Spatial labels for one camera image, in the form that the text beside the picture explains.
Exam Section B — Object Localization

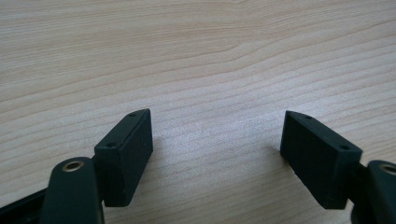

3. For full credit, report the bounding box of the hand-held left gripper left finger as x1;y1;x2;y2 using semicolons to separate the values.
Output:
93;107;154;208

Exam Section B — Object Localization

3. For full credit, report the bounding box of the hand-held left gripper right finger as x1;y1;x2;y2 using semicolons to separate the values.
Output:
279;109;364;210

